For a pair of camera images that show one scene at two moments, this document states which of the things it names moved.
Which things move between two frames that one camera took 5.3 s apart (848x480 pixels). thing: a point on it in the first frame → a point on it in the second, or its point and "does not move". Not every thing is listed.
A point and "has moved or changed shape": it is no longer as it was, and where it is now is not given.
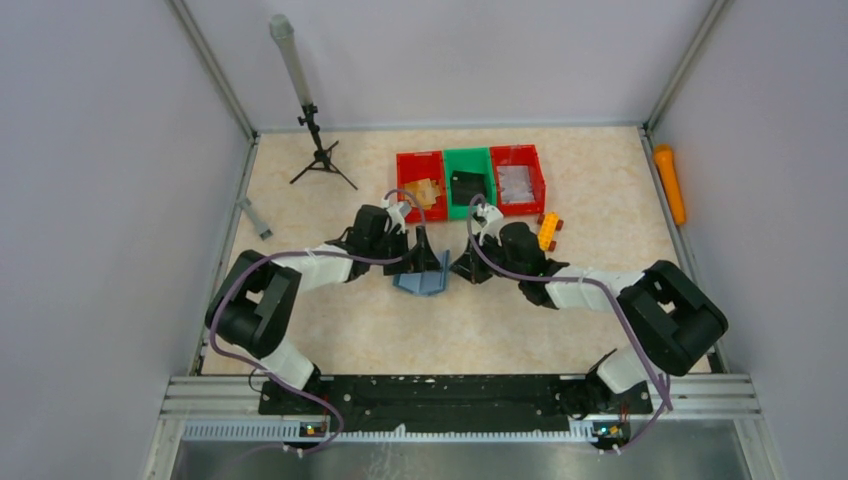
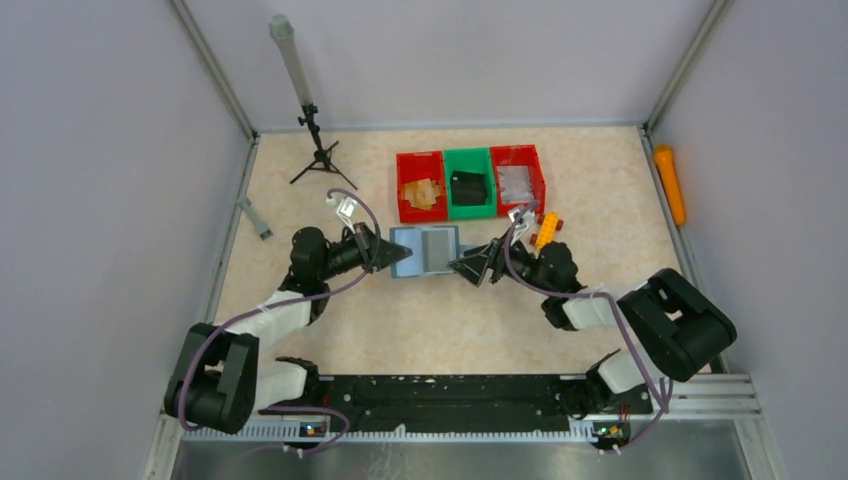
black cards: x=465 y=186 does not move
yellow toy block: x=549 y=223 does not move
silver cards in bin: x=515 y=184 does not move
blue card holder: x=425 y=283 has moved or changed shape
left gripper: x=407 y=249 → x=374 y=248
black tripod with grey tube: x=282 y=26 does not move
